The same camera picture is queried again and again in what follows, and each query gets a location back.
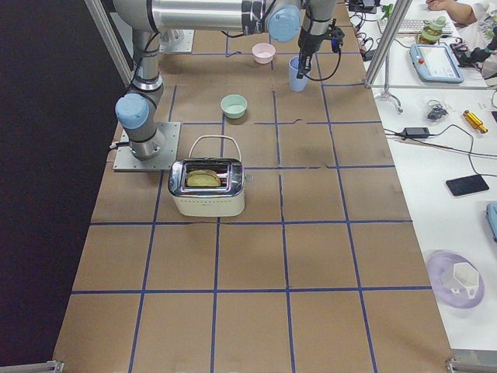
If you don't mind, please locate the purple plate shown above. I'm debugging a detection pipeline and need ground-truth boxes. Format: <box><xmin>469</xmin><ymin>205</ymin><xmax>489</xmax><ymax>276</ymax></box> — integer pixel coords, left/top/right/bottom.
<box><xmin>426</xmin><ymin>251</ymin><xmax>485</xmax><ymax>309</ymax></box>

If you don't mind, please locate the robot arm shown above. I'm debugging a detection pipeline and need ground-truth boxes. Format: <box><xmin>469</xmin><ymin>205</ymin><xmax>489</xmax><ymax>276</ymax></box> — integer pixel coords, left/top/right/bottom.
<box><xmin>113</xmin><ymin>1</ymin><xmax>335</xmax><ymax>170</ymax></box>

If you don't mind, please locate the toast slice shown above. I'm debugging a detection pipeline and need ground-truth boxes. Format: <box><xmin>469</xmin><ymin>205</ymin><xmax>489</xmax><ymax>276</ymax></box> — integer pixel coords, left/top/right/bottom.
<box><xmin>186</xmin><ymin>169</ymin><xmax>221</xmax><ymax>187</ymax></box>

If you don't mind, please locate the mint green bowl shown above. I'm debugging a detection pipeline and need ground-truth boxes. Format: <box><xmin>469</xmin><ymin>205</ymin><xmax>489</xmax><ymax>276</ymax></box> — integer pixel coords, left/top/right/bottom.
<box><xmin>221</xmin><ymin>94</ymin><xmax>248</xmax><ymax>119</ymax></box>

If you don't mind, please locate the white power cable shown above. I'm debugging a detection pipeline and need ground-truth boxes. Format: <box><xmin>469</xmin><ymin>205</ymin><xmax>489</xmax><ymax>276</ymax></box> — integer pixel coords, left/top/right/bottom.
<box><xmin>189</xmin><ymin>134</ymin><xmax>244</xmax><ymax>161</ymax></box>

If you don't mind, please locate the cream toaster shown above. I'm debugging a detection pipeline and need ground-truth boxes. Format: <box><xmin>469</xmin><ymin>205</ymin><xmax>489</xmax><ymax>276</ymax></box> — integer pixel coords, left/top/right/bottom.
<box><xmin>168</xmin><ymin>158</ymin><xmax>245</xmax><ymax>217</ymax></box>

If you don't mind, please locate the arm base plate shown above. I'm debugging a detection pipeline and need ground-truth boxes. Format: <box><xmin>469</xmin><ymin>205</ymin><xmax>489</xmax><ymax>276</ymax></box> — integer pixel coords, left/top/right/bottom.
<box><xmin>159</xmin><ymin>30</ymin><xmax>195</xmax><ymax>54</ymax></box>
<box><xmin>113</xmin><ymin>122</ymin><xmax>181</xmax><ymax>172</ymax></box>

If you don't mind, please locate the yellow cylinder tool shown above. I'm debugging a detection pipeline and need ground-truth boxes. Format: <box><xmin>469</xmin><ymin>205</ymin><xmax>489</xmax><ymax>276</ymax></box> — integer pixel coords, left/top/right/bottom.
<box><xmin>463</xmin><ymin>110</ymin><xmax>488</xmax><ymax>134</ymax></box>

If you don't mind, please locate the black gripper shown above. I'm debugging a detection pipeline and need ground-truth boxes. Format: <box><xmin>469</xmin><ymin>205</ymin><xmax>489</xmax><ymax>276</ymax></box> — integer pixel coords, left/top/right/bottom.
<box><xmin>297</xmin><ymin>30</ymin><xmax>325</xmax><ymax>78</ymax></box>

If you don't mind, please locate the blue cup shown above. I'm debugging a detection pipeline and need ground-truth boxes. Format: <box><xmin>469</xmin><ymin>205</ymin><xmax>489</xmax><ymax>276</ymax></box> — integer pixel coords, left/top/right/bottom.
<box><xmin>288</xmin><ymin>56</ymin><xmax>308</xmax><ymax>92</ymax></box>

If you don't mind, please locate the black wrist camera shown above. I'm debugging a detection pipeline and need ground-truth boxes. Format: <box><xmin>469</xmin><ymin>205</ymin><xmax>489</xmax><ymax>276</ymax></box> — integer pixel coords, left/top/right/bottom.
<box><xmin>327</xmin><ymin>26</ymin><xmax>345</xmax><ymax>54</ymax></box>

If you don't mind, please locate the blue teach pendant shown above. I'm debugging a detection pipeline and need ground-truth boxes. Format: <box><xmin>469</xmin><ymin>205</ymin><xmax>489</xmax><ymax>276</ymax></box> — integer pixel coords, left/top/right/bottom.
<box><xmin>409</xmin><ymin>44</ymin><xmax>464</xmax><ymax>84</ymax></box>

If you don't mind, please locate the black smartphone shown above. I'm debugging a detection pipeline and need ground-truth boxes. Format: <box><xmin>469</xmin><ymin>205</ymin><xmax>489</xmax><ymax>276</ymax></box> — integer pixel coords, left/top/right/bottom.
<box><xmin>445</xmin><ymin>174</ymin><xmax>489</xmax><ymax>197</ymax></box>

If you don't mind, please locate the white keyboard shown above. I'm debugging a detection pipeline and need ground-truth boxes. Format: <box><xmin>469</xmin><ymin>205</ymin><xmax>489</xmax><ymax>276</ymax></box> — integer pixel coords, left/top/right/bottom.
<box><xmin>377</xmin><ymin>19</ymin><xmax>436</xmax><ymax>35</ymax></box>

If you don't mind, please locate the pink bowl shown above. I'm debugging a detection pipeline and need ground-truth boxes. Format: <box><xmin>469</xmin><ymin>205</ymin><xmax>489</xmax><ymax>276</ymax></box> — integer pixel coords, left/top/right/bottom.
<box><xmin>252</xmin><ymin>43</ymin><xmax>276</xmax><ymax>64</ymax></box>

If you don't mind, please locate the white hexagonal cup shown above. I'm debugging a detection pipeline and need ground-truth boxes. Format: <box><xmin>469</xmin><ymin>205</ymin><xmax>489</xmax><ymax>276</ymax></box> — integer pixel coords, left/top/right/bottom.
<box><xmin>450</xmin><ymin>263</ymin><xmax>480</xmax><ymax>299</ymax></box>

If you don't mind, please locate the aluminium frame post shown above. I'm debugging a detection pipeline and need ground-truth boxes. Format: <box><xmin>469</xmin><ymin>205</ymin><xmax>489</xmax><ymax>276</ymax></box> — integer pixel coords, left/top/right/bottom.
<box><xmin>364</xmin><ymin>0</ymin><xmax>412</xmax><ymax>88</ymax></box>

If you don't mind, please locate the black power adapter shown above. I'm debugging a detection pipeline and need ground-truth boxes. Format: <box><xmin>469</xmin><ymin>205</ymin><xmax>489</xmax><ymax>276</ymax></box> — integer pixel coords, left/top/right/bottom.
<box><xmin>400</xmin><ymin>127</ymin><xmax>431</xmax><ymax>139</ymax></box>

